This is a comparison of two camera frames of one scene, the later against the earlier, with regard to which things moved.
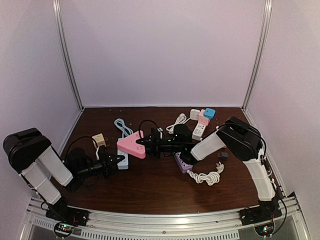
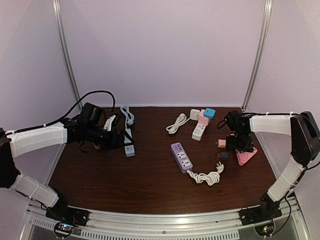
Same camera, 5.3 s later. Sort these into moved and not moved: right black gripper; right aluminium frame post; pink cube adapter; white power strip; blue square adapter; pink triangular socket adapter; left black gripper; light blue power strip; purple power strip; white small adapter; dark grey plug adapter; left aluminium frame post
Moved: pink triangular socket adapter; left black gripper; light blue power strip; right black gripper
Not moved: purple power strip; right aluminium frame post; white power strip; pink cube adapter; white small adapter; blue square adapter; left aluminium frame post; dark grey plug adapter
